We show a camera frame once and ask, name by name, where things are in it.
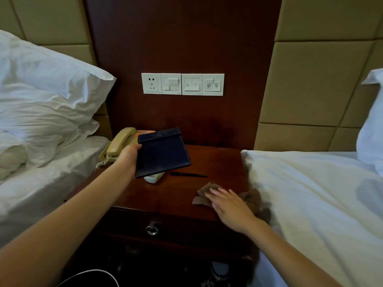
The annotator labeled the white bed sheet mattress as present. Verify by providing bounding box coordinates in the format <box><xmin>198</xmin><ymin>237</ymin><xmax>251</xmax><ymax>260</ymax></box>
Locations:
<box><xmin>0</xmin><ymin>135</ymin><xmax>110</xmax><ymax>248</ymax></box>

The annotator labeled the brown cleaning cloth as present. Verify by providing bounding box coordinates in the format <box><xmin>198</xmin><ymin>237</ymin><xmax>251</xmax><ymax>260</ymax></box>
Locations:
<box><xmin>191</xmin><ymin>182</ymin><xmax>272</xmax><ymax>226</ymax></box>

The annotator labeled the black metal-rimmed trash bin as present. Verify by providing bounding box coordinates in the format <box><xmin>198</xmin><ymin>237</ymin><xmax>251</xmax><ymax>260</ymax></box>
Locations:
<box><xmin>57</xmin><ymin>269</ymin><xmax>120</xmax><ymax>287</ymax></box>

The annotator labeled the black pen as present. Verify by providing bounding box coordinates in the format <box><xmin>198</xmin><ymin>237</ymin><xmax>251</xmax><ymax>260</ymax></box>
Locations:
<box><xmin>170</xmin><ymin>171</ymin><xmax>209</xmax><ymax>179</ymax></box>

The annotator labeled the dark blue scribbled pouch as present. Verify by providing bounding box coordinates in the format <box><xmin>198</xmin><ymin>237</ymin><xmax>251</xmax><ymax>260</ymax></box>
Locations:
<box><xmin>134</xmin><ymin>127</ymin><xmax>192</xmax><ymax>179</ymax></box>

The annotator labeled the person's right hand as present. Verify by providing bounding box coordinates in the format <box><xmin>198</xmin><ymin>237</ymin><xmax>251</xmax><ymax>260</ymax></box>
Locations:
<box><xmin>204</xmin><ymin>187</ymin><xmax>264</xmax><ymax>235</ymax></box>

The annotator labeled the beige padded headboard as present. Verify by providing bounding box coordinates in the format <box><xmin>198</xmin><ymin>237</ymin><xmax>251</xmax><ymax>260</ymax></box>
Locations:
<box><xmin>253</xmin><ymin>0</ymin><xmax>383</xmax><ymax>153</ymax></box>

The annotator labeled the person's left hand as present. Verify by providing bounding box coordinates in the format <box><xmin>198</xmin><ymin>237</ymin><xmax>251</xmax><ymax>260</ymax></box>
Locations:
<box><xmin>113</xmin><ymin>143</ymin><xmax>143</xmax><ymax>178</ymax></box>

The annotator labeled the white four-button switch panel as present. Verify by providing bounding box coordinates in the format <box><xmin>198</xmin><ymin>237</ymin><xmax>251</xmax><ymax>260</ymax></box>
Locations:
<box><xmin>181</xmin><ymin>73</ymin><xmax>225</xmax><ymax>97</ymax></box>

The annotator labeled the crumpled white pillow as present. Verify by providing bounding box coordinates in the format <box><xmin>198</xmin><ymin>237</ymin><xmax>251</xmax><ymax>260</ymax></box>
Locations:
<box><xmin>0</xmin><ymin>83</ymin><xmax>100</xmax><ymax>180</ymax></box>

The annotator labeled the dark wooden nightstand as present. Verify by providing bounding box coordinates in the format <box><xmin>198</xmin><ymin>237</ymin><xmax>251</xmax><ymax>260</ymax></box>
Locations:
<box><xmin>63</xmin><ymin>145</ymin><xmax>255</xmax><ymax>258</ymax></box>

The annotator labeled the white socket and switch panel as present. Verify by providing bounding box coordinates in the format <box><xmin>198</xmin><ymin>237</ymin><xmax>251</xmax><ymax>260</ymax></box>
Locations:
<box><xmin>141</xmin><ymin>73</ymin><xmax>182</xmax><ymax>96</ymax></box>

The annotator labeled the person's left forearm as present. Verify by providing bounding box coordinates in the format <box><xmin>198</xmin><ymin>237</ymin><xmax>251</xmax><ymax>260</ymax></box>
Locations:
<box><xmin>0</xmin><ymin>163</ymin><xmax>135</xmax><ymax>287</ymax></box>

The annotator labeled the white remote control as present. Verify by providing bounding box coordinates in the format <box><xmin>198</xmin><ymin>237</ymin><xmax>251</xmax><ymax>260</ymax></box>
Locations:
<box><xmin>143</xmin><ymin>171</ymin><xmax>166</xmax><ymax>185</ymax></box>

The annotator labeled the white bed cover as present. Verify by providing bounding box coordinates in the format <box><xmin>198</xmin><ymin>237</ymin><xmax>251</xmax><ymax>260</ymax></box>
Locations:
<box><xmin>241</xmin><ymin>149</ymin><xmax>383</xmax><ymax>287</ymax></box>

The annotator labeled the person's right forearm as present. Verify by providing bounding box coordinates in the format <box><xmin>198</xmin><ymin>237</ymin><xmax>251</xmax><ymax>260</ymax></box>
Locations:
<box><xmin>247</xmin><ymin>219</ymin><xmax>345</xmax><ymax>287</ymax></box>

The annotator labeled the yellow corded telephone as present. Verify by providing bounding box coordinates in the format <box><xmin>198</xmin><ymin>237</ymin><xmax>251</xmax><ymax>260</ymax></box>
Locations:
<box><xmin>99</xmin><ymin>127</ymin><xmax>156</xmax><ymax>165</ymax></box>

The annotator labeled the beige telephone cord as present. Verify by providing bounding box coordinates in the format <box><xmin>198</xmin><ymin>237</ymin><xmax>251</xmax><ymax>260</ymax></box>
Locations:
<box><xmin>95</xmin><ymin>158</ymin><xmax>111</xmax><ymax>172</ymax></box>

